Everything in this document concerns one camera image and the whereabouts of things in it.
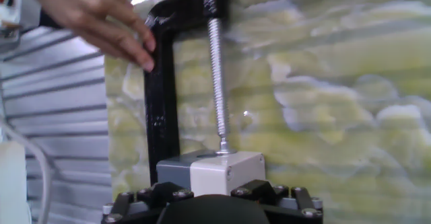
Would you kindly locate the black C-clamp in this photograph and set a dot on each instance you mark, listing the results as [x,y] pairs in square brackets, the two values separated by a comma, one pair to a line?
[161,109]

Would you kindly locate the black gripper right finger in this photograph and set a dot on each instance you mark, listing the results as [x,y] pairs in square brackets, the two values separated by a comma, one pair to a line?
[296,207]

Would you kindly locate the grey white red button box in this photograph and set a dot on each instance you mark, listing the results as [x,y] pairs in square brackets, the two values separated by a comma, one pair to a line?
[222,173]

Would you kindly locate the person's bare hand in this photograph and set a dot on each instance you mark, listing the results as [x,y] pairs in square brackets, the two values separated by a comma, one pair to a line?
[87,12]

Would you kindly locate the green marble pattern mat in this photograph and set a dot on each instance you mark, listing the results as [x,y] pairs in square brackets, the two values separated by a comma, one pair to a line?
[336,82]

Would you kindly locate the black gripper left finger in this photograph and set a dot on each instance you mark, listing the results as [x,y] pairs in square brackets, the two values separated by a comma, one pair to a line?
[134,207]

